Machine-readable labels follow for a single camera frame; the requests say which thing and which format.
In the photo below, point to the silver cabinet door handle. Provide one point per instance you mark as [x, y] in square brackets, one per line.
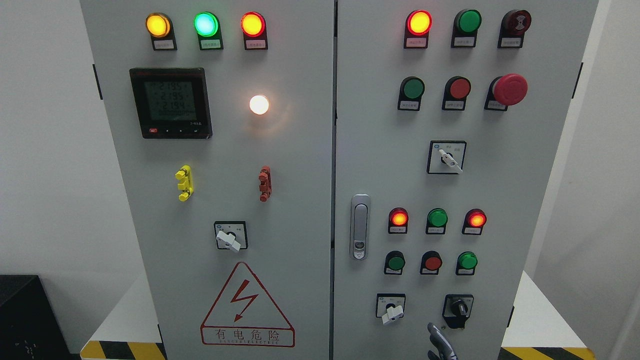
[359, 225]

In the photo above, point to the white platform with hazard stripes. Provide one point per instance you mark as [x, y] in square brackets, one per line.
[536, 330]

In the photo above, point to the grey right cabinet door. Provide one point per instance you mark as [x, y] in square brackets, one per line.
[382, 152]

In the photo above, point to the white selector switch door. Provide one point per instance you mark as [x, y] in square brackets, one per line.
[389, 307]
[231, 235]

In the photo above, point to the white lever selector switch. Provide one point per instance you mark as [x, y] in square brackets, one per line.
[446, 157]

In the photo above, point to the green button top row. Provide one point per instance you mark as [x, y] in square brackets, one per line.
[465, 28]

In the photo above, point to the white selector switch left door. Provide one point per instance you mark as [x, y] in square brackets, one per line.
[231, 235]

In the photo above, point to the yellow indicator light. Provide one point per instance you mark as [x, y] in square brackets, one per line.
[161, 30]

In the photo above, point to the red emergency stop button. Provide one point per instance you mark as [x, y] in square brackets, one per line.
[504, 91]

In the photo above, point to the red lit indicator lower right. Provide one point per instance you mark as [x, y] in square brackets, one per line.
[474, 221]

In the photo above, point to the red electric warning sign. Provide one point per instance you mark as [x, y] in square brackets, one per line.
[245, 314]

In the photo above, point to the black digital power meter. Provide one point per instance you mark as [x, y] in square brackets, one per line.
[172, 103]

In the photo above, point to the red lit indicator top right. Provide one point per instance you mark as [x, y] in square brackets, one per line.
[417, 27]

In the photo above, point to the red button second row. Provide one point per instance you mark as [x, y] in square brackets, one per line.
[455, 94]

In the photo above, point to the grey cabinet door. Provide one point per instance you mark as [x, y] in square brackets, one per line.
[289, 235]
[382, 152]

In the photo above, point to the green button second row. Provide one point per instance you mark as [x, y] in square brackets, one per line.
[410, 94]

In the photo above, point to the white selector switch right door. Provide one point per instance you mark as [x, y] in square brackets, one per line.
[389, 307]

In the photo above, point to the green button lower middle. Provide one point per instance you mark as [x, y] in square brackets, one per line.
[436, 222]

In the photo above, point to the green button bottom right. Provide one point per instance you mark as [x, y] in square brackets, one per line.
[466, 264]

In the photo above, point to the green lit indicator light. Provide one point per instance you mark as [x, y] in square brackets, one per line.
[208, 28]

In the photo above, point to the grey left cabinet door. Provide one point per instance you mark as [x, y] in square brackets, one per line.
[289, 235]

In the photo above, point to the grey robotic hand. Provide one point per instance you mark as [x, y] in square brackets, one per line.
[442, 344]

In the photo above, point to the red button bottom middle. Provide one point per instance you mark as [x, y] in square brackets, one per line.
[431, 263]

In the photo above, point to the red terminal connector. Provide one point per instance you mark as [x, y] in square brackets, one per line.
[265, 183]

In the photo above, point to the dark red buzzer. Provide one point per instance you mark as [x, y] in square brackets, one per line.
[514, 25]

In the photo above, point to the black box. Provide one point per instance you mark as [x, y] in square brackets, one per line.
[28, 327]

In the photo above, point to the black rotary key switch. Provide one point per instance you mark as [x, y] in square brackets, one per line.
[457, 310]

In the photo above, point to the red lit indicator lower left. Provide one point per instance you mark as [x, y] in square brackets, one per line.
[398, 221]

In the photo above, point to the white indicator light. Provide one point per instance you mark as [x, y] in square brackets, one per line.
[259, 104]

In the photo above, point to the red lit indicator light left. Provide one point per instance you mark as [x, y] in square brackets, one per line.
[253, 26]

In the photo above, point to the yellow terminal connector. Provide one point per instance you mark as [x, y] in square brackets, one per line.
[185, 182]

